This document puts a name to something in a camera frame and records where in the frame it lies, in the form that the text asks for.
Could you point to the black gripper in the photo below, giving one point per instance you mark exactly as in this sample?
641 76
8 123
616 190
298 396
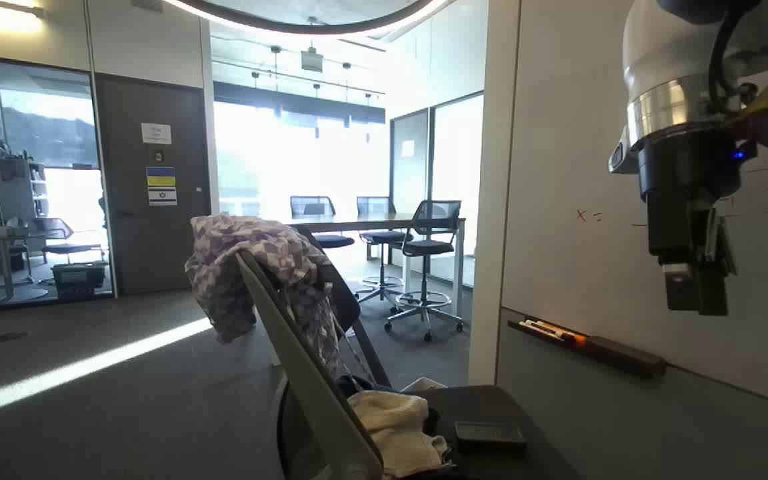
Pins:
681 178

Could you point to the cream and navy garment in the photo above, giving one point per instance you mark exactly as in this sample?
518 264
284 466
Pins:
396 424

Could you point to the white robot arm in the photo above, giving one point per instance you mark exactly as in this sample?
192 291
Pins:
696 110

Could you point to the grey office chair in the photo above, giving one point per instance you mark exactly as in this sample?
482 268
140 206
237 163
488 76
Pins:
449 432

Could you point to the black mesh stool chair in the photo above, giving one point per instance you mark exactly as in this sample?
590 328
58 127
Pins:
433 234

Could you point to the blue office chair middle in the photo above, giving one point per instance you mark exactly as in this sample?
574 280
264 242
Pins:
370 206

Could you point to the blue office chair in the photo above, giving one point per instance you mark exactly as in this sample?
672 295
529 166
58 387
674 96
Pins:
370 206
318 210

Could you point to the blue office chair left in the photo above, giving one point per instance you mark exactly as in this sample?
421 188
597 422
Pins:
318 210

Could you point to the dark whiteboard tray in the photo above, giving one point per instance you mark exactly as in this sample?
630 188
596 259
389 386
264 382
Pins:
608 352

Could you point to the large whiteboard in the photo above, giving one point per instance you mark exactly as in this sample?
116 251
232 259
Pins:
637 200

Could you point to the orange marker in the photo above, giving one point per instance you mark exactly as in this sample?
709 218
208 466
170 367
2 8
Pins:
554 331

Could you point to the purple patterned blanket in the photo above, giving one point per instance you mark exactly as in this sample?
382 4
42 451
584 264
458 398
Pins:
293 268

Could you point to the white meeting table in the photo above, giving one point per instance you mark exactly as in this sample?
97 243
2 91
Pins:
449 302

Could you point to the blue yellow door poster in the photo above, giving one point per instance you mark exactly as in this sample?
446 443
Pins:
160 188

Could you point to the dark brown door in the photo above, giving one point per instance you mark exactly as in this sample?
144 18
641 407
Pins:
154 160

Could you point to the white door paper sign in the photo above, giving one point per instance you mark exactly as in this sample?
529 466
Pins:
154 134

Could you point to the ring ceiling light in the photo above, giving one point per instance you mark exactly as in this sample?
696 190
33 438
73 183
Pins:
312 18

